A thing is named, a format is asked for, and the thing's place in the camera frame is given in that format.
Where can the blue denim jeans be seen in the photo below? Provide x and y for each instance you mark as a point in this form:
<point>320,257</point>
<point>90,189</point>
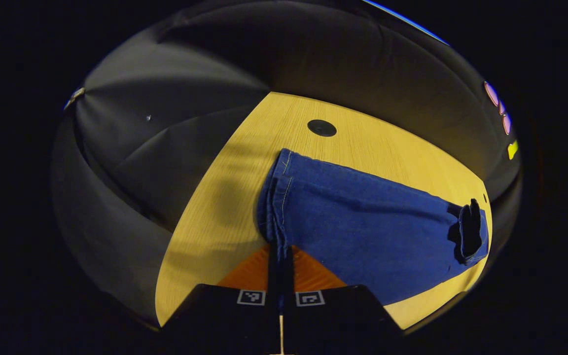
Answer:
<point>363,222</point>

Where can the black backdrop cloth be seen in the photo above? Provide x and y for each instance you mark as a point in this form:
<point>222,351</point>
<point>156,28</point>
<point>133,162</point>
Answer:
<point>190,98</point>

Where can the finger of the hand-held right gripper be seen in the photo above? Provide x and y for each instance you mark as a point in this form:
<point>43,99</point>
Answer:
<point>471,231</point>

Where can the silver metal clip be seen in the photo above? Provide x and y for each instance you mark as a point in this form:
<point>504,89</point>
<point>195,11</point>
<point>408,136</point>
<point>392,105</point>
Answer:
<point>74,96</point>

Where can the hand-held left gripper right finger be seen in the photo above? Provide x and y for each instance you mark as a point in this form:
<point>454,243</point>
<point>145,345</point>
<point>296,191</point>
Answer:
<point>333,310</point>

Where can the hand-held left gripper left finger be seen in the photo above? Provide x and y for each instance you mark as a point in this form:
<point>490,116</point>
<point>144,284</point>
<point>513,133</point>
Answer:
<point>230,310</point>

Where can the black round table grommet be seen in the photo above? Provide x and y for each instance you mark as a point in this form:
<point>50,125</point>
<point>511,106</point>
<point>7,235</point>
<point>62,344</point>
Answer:
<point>322,128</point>

